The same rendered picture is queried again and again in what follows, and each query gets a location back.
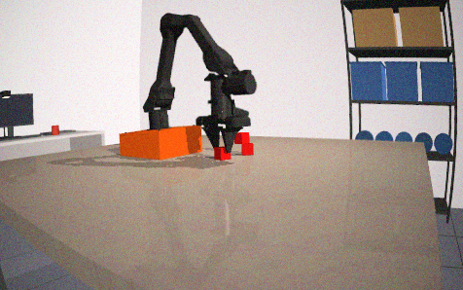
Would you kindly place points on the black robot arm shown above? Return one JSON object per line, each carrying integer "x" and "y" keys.
{"x": 215, "y": 58}

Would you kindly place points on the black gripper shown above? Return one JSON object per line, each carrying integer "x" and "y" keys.
{"x": 221, "y": 114}

